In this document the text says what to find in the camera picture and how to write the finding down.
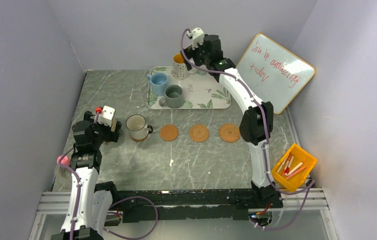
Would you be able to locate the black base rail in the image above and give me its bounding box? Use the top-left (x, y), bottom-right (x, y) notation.
top-left (108, 186), bottom-right (283, 223)

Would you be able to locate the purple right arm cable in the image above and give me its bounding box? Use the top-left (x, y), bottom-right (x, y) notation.
top-left (180, 28), bottom-right (316, 231)

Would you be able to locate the yellow plastic bin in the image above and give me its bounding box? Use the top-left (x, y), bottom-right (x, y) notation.
top-left (271, 143), bottom-right (318, 192)

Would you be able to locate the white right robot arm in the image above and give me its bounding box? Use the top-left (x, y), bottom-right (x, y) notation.
top-left (180, 28), bottom-right (278, 208)

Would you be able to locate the yellow-framed whiteboard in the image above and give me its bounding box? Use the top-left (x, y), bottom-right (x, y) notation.
top-left (236, 33), bottom-right (316, 115)

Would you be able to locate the leaf-patterned white tray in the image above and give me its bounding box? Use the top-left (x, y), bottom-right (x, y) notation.
top-left (149, 66), bottom-right (232, 110)

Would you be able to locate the orange marker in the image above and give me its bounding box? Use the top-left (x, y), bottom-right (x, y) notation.
top-left (285, 166), bottom-right (307, 180)

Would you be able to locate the pale marker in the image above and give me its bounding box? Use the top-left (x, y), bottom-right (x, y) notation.
top-left (276, 154), bottom-right (291, 173)

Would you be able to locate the light blue mug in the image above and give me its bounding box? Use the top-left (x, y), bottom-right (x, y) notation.
top-left (146, 72), bottom-right (169, 96)

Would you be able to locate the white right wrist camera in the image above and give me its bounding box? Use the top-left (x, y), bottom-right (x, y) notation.
top-left (186, 27), bottom-right (205, 50)

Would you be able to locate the grey-green mug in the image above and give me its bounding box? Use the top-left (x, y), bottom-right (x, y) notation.
top-left (159, 84), bottom-right (185, 109)

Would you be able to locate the beige ceramic mug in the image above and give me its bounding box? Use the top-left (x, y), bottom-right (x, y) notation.
top-left (110, 118), bottom-right (117, 132)

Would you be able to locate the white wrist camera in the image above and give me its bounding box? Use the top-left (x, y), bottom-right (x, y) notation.
top-left (94, 105), bottom-right (116, 127)
top-left (186, 27), bottom-right (205, 50)

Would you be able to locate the yellow-inside patterned mug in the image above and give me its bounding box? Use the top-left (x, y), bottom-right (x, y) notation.
top-left (171, 53), bottom-right (190, 80)

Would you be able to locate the pink-capped bottle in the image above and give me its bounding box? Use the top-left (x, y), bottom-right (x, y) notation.
top-left (57, 155), bottom-right (70, 167)

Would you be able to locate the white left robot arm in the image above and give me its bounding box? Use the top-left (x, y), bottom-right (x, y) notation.
top-left (50, 106), bottom-right (122, 240)

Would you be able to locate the white mug black rim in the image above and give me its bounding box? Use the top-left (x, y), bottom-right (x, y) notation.
top-left (125, 114), bottom-right (154, 139)

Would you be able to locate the red-capped white marker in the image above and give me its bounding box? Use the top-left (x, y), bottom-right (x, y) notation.
top-left (283, 154), bottom-right (294, 176)

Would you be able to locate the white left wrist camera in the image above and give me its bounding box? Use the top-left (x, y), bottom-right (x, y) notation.
top-left (94, 105), bottom-right (116, 127)

